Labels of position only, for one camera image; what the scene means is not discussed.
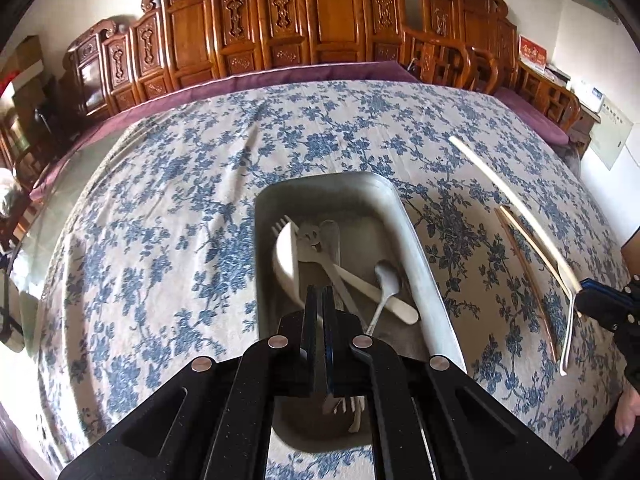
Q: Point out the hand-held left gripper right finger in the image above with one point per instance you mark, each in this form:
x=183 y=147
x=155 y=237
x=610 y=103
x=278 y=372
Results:
x=328 y=350

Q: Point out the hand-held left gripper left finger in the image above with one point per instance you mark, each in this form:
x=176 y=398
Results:
x=312 y=340

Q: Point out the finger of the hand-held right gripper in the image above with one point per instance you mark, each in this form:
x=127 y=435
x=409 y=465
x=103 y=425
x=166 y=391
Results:
x=605 y=291
x=602 y=312

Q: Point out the brown wooden chopstick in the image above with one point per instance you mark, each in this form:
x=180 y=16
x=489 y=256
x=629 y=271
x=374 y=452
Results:
x=530 y=280

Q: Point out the white spoon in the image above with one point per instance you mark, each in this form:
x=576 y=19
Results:
x=285 y=260

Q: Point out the metal fork with face cutout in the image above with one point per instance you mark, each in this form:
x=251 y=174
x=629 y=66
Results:
x=310 y=240

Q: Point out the metal tray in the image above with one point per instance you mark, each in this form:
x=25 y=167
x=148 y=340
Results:
x=400 y=240

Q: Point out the person's right hand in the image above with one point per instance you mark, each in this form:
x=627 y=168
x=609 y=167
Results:
x=629 y=410

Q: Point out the white board with print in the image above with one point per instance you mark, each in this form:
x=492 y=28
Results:
x=610 y=132

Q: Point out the blue floral tablecloth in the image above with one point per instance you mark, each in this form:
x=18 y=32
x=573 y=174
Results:
x=175 y=210

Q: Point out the short purple seat cushion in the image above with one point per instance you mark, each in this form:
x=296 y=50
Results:
x=530 y=112

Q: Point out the white desk device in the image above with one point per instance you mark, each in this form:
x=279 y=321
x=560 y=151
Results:
x=590 y=95

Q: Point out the red gift box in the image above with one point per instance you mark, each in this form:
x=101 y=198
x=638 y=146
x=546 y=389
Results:
x=531 y=55

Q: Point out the long purple seat cushion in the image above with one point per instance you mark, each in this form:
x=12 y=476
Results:
x=200 y=92

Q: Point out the carved wooden armchair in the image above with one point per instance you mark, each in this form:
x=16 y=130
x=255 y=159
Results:
x=475 y=20

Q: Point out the carved wooden sofa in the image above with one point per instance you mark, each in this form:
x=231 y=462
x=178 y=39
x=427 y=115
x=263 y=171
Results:
x=200 y=30

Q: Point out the stack of cartons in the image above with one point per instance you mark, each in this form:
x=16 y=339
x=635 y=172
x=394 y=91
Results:
x=32 y=100

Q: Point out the brown cardboard box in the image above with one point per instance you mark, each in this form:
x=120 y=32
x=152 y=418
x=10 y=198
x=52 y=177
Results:
x=29 y=52

